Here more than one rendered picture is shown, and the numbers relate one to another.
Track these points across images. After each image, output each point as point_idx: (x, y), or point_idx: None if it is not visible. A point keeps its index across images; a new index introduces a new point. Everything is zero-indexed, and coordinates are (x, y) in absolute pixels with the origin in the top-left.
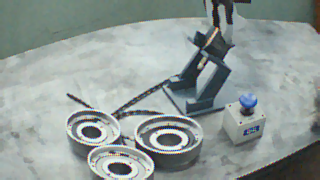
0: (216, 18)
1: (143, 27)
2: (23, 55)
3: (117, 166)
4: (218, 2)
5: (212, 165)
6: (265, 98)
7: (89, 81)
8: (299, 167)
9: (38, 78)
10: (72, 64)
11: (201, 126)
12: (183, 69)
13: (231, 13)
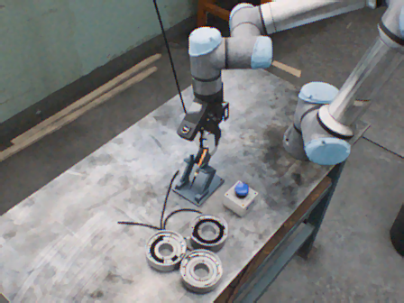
0: (201, 141)
1: (123, 141)
2: (31, 201)
3: (196, 267)
4: (207, 132)
5: (239, 237)
6: (237, 169)
7: (125, 203)
8: None
9: (76, 220)
10: (99, 193)
11: (210, 208)
12: (182, 177)
13: (219, 138)
